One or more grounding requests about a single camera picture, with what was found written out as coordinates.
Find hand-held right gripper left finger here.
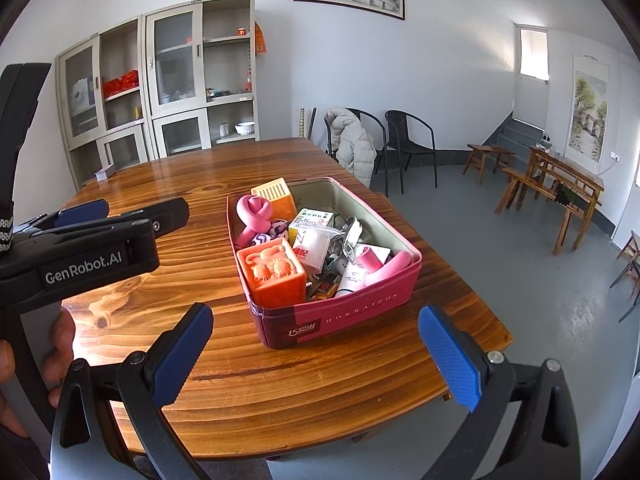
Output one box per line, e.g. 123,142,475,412
49,301,215,480

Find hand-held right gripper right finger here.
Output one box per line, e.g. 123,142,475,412
418,302,583,480

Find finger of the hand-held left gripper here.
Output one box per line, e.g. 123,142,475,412
22,198,110,234
112,197,191,239

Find pink looped foam tube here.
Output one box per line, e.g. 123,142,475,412
234,194,274,249

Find pink tightly knotted foam tube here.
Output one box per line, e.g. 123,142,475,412
354,244,415,288

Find pink leopard print plush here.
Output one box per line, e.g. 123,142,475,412
251,218,291,247

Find small orange toy block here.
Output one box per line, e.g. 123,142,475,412
250,177,299,221

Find pink tin box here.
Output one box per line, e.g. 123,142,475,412
226,176,424,350

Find large orange toy block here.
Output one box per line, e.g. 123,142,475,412
236,237,307,309

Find white cream tube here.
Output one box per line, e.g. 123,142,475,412
334,264,375,297

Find small yellow carton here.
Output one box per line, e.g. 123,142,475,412
288,207,335,242

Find plastic-wrapped white tissue pack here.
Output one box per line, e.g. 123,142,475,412
291,226,335,277

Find silver metal spring clamp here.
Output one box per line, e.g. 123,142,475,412
324,215,365,273

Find person's left hand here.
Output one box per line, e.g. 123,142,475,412
0,305,76,438

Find white carton in cabinet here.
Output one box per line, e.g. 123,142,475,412
69,77,96,111

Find teaware set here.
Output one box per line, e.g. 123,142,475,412
157,87,195,106

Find red packets on shelf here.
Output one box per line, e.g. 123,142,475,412
101,70,142,97

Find black metal chair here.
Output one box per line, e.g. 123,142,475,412
384,109,439,197
323,107,387,196

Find wooden bench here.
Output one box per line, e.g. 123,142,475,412
495,167,586,257

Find white padded jacket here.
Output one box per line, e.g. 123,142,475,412
327,108,378,190

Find dark wooden chair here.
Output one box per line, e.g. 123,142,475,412
609,230,640,323

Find wooden stool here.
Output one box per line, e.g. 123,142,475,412
462,143,517,187

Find narrow wooden side table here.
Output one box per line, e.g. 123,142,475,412
527,145,606,238

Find grey stairs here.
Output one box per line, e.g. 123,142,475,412
481,111,551,153

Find hanging scroll painting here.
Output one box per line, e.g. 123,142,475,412
565,54,611,165

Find bright door window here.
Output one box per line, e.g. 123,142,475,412
517,24,551,82

